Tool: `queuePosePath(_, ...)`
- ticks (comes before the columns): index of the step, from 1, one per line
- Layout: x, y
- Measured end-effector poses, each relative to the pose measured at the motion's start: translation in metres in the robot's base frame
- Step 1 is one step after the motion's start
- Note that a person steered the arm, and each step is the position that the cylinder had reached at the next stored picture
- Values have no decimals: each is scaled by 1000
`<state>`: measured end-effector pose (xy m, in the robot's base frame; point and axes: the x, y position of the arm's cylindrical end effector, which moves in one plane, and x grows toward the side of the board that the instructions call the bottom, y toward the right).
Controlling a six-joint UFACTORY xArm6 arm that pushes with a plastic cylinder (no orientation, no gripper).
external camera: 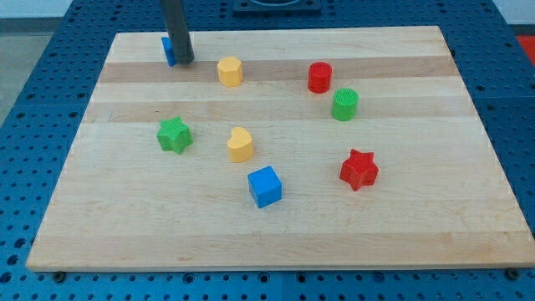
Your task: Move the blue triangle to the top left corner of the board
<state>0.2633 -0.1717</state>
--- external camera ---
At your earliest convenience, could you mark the blue triangle block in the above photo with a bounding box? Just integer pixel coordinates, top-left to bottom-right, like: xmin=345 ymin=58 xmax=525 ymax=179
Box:
xmin=161 ymin=37 xmax=176 ymax=67

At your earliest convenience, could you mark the wooden board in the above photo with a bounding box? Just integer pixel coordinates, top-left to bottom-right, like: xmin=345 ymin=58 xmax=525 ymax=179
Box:
xmin=27 ymin=26 xmax=534 ymax=272

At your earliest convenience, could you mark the yellow heart block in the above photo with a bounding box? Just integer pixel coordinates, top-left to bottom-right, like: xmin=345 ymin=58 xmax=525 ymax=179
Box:
xmin=227 ymin=127 xmax=254 ymax=163

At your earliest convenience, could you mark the blue cube block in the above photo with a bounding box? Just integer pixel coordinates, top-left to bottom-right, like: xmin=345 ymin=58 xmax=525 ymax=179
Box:
xmin=247 ymin=166 xmax=283 ymax=208

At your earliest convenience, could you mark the yellow hexagon block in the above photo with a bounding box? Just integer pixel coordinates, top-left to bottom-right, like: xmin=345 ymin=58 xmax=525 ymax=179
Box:
xmin=217 ymin=56 xmax=242 ymax=87

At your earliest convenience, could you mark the red cylinder block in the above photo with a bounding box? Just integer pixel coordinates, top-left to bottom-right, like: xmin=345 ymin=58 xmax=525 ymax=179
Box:
xmin=308 ymin=62 xmax=333 ymax=94

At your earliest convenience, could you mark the green cylinder block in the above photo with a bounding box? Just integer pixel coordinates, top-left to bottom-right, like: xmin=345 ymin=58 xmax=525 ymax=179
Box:
xmin=331 ymin=88 xmax=359 ymax=121

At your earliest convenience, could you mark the green star block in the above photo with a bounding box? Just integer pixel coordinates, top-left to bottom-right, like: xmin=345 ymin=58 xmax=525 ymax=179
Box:
xmin=156 ymin=116 xmax=193 ymax=154

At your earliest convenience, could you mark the red star block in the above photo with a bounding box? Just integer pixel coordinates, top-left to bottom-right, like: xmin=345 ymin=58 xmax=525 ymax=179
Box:
xmin=339 ymin=149 xmax=379 ymax=191

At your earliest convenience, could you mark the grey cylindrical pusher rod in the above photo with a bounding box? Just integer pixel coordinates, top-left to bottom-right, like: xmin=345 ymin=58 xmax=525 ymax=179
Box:
xmin=160 ymin=0 xmax=194 ymax=65

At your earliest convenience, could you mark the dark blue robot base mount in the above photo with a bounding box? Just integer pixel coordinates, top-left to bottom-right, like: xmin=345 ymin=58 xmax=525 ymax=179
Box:
xmin=229 ymin=0 xmax=323 ymax=15

